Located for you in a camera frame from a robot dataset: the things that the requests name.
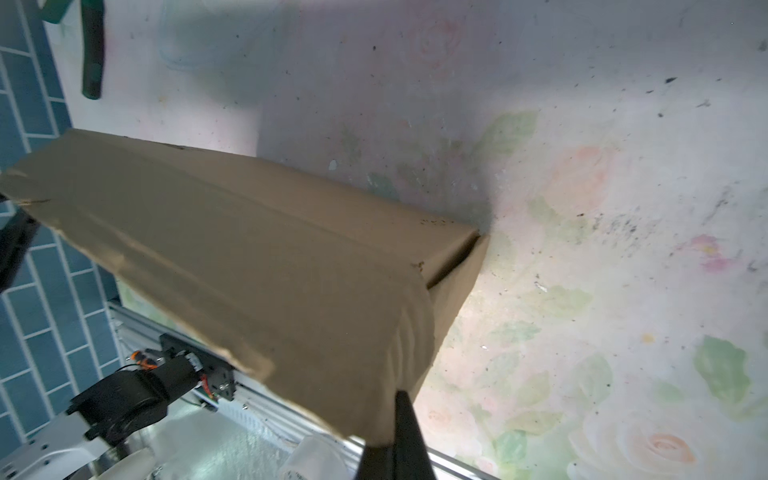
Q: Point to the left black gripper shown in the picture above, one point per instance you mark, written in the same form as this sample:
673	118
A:
16	238

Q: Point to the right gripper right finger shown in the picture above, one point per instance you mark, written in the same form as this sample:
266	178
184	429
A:
410	455

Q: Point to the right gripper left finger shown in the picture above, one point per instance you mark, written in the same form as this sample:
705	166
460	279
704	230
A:
376	463

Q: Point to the brown cardboard box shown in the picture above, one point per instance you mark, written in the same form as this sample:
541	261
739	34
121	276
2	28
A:
331	297

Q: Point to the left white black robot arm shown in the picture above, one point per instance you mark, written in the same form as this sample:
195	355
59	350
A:
104	416

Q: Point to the orange black screwdriver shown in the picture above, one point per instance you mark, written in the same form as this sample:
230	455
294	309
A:
145	359

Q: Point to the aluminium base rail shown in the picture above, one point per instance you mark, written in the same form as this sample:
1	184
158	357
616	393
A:
249	403

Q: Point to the green handled pliers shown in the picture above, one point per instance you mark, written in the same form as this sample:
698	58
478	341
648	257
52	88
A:
92	20

